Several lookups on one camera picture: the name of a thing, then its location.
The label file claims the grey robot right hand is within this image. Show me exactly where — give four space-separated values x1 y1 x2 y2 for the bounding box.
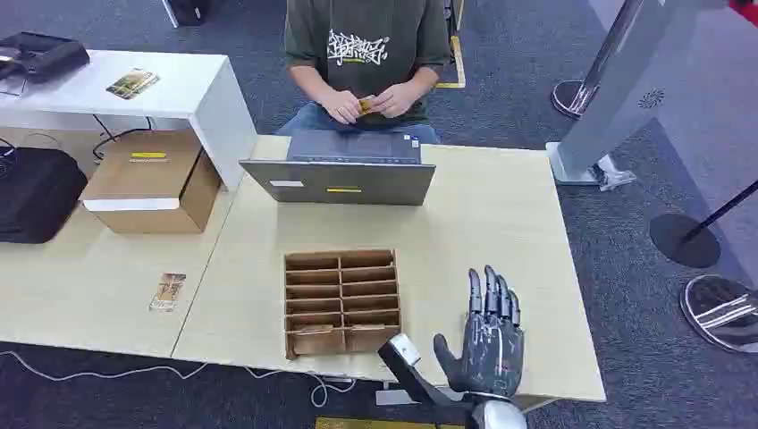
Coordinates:
433 265 526 400

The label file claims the person's right hand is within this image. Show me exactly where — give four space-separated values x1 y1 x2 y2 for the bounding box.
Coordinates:
319 88 363 125

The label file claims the person's left hand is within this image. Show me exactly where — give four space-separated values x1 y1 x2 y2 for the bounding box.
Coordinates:
370 81 423 119

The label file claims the person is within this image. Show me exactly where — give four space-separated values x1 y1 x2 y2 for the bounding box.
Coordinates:
274 0 453 146

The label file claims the grey laptop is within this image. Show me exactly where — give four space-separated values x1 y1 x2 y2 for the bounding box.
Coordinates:
239 129 438 207

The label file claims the yellow strip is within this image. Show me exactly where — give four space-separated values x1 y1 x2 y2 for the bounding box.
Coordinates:
315 416 470 429

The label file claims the wooden card slot box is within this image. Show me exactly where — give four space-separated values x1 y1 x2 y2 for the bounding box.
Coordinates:
283 248 403 361

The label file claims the white side desk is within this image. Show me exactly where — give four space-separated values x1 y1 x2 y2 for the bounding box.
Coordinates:
0 49 259 192

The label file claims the chrome stanchion with pole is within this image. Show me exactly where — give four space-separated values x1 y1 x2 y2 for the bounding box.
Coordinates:
551 0 645 120

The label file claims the black box with white edge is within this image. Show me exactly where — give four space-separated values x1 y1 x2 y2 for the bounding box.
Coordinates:
161 0 225 29

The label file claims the brown cardboard box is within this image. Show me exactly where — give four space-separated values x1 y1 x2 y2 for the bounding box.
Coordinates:
79 129 223 235

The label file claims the black stanchion with pole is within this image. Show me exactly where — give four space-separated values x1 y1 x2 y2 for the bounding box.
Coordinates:
648 179 758 269

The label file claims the chrome stanchion base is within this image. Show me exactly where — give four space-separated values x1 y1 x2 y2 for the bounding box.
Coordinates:
678 274 758 355

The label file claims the silver kiosk stand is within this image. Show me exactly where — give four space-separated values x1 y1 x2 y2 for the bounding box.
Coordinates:
545 0 730 192

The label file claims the brown printed card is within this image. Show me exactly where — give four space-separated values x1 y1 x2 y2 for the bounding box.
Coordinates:
148 272 188 313

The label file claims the black device case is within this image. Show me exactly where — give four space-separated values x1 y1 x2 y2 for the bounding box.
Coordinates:
0 31 92 85

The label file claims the black fabric bag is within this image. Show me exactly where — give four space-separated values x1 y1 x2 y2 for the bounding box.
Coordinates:
0 147 89 246

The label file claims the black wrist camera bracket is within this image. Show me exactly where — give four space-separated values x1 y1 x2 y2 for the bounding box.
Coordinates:
377 341 473 411

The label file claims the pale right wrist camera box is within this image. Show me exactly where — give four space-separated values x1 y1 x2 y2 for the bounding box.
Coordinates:
387 332 423 369

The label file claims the white bracket under desk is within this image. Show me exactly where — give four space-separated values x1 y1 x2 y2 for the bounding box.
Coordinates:
375 387 417 408

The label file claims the black cable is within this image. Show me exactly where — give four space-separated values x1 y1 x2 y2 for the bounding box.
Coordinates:
90 114 156 163

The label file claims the white cable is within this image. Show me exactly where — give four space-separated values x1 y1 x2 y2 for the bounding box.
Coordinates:
0 350 358 409

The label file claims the red barrier strap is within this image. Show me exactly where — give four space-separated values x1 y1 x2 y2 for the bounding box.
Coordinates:
728 0 758 27

